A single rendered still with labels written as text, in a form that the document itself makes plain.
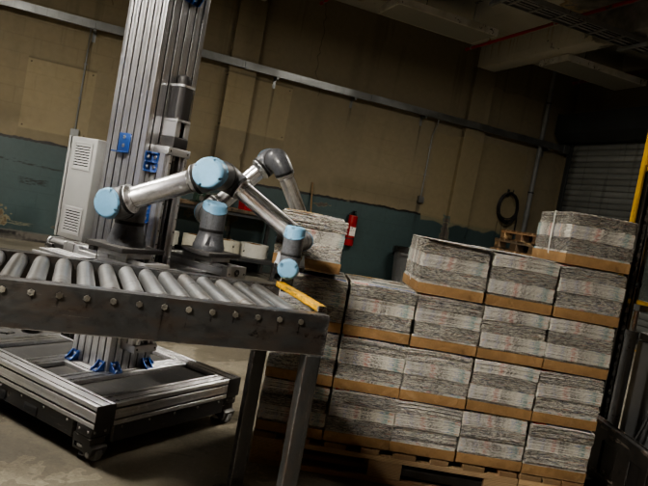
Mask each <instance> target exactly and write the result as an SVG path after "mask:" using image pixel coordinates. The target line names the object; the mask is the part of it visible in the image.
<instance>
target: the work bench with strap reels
mask: <svg viewBox="0 0 648 486"><path fill-rule="evenodd" d="M198 203H199V202H192V201H190V200H186V199H180V202H179V206H182V207H188V208H194V209H195V207H196V206H197V204H198ZM227 214H228V215H233V216H239V217H245V218H251V219H257V220H261V219H260V218H259V217H258V216H257V215H255V213H254V212H253V211H252V210H251V209H249V208H248V207H247V206H246V205H245V204H244V203H242V202H241V201H239V205H238V208H235V207H228V213H227ZM261 221H262V220H261ZM269 231H270V227H269V226H268V225H267V224H266V230H265V234H264V240H263V245H262V244H257V243H253V242H245V241H241V242H239V241H236V240H232V239H226V238H223V240H224V247H225V250H224V251H226V252H230V253H234V254H238V255H240V258H231V259H230V260H237V261H244V262H251V263H257V264H259V267H258V272H257V274H260V275H263V274H262V269H263V264H264V265H271V266H272V267H271V273H270V278H269V280H268V281H270V282H274V276H275V271H276V267H274V263H272V260H270V259H268V258H267V254H268V249H269V246H267V242H268V236H269ZM196 236H197V234H196V233H190V232H184V233H183V236H182V242H181V244H177V243H178V238H179V231H178V230H175V235H174V240H173V246H172V249H173V250H177V249H175V244H177V245H191V246H192V244H193V242H194V240H195V238H196Z"/></svg>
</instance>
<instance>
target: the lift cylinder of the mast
mask: <svg viewBox="0 0 648 486"><path fill-rule="evenodd" d="M641 311H642V312H648V307H647V306H644V305H639V304H634V309H633V314H632V318H631V323H630V328H629V330H628V329H625V334H624V342H623V347H622V351H621V356H620V361H619V365H618V369H617V374H616V379H615V383H614V388H613V393H612V398H611V401H610V406H609V411H608V415H607V420H608V421H609V422H610V423H612V424H613V425H615V426H616V427H617V428H618V425H619V421H620V417H621V412H622V408H623V403H624V398H625V393H626V389H627V385H628V380H629V376H630V371H631V366H632V362H633V357H634V352H635V345H636V341H637V340H638V335H639V332H637V331H636V327H637V322H638V318H639V314H640V312H641ZM647 421H648V414H647V416H646V418H645V420H644V422H643V423H642V425H641V427H640V429H639V430H638V432H637V434H636V435H635V437H634V439H635V440H636V441H637V439H638V438H639V436H640V434H641V433H642V431H643V429H644V427H645V425H646V423H647Z"/></svg>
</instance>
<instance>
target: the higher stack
mask: <svg viewBox="0 0 648 486"><path fill-rule="evenodd" d="M540 219H541V220H540V223H538V224H539V226H538V230H537V234H536V238H535V244H534V245H535V246H534V247H533V248H538V249H544V250H548V252H549V250H550V251H556V252H562V253H567V254H573V255H578V256H584V257H594V258H599V259H604V260H610V261H615V262H621V263H626V262H627V263H626V264H630V262H633V258H632V256H633V254H634V251H633V250H634V249H633V247H634V244H633V243H634V242H635V235H636V232H637V226H638V224H636V223H632V222H628V221H623V220H618V219H613V218H608V217H603V216H597V215H592V214H586V213H579V212H573V211H559V212H556V211H543V212H542V214H541V218H540ZM556 262H558V261H556ZM557 264H559V265H560V269H559V271H558V272H559V273H558V277H557V283H556V286H555V287H554V288H555V293H554V294H553V301H552V305H553V306H554V308H555V307H560V308H565V309H570V310H576V311H586V312H591V313H597V314H602V315H607V316H613V317H619V315H620V313H621V310H620V309H622V308H621V307H622V304H621V303H623V302H624V301H623V299H624V296H625V290H626V289H625V287H626V286H625V284H626V283H627V278H626V277H624V276H620V275H621V274H622V273H617V272H611V271H606V270H601V269H595V268H590V267H584V266H579V265H574V264H569V263H563V262H558V263H557ZM602 271H603V272H602ZM611 273H614V274H611ZM616 274H620V275H616ZM623 294H624V295H623ZM547 316H548V317H549V318H550V321H549V322H550V323H548V324H549V325H548V326H549V327H548V330H547V331H546V335H545V339H544V341H545V342H547V343H546V344H547V345H546V350H545V354H544V356H543V358H544V359H547V360H552V361H558V362H564V363H568V364H574V365H584V366H589V367H595V368H600V369H604V370H608V369H609V366H608V365H609V363H610V357H611V352H612V351H611V349H612V346H613V341H612V340H613V338H614V332H615V330H614V329H612V328H610V326H605V325H599V324H594V323H588V322H582V321H578V320H572V319H566V318H561V317H555V316H551V315H547ZM537 368H538V369H539V370H540V375H539V378H538V381H537V382H538V383H537V388H536V391H535V395H534V399H533V401H532V402H533V404H532V407H531V410H532V411H534V412H539V413H545V414H551V415H557V416H563V417H568V418H574V419H585V420H591V421H596V420H597V419H598V414H599V413H600V412H599V407H601V403H602V399H603V398H602V397H603V390H604V389H603V388H604V384H605V382H603V381H602V380H601V379H597V378H592V377H586V376H581V375H576V374H571V373H565V372H559V371H554V370H548V369H544V368H542V367H541V368H540V367H537ZM595 436H596V435H595V434H594V433H592V432H591V431H589V430H583V429H578V428H572V427H566V426H560V425H554V424H548V423H543V422H537V421H531V420H527V427H526V441H525V443H526V444H525V445H524V450H523V455H522V459H521V460H522V463H523V464H529V465H534V466H541V467H547V468H553V469H558V470H564V471H569V472H575V473H585V472H587V465H588V460H589V459H588V458H589V456H590V453H589V452H590V451H591V447H593V445H594V441H595V440H594V439H595ZM516 474H517V478H518V483H517V486H583V484H582V483H579V482H574V481H568V480H562V479H556V478H550V477H545V476H539V475H533V474H527V473H521V472H516Z"/></svg>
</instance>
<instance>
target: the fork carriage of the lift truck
mask: <svg viewBox="0 0 648 486"><path fill-rule="evenodd" d="M596 421H598V422H597V426H596V431H591V432H592V433H594V434H595V435H596V436H595V439H594V440H595V441H594V445H593V447H591V451H590V452H589V453H590V456H589V458H588V459H589V460H588V465H587V472H586V473H587V474H588V475H589V476H590V477H591V478H592V479H593V481H594V482H593V485H594V486H648V448H646V447H645V446H644V445H642V444H640V443H639V442H637V441H636V440H635V439H633V438H632V437H630V436H629V435H627V434H626V433H625V432H623V431H622V430H620V429H619V428H617V427H616V426H615V425H613V424H612V423H610V422H609V421H608V420H606V419H605V418H603V417H601V416H600V415H599V414H598V419H597V420H596Z"/></svg>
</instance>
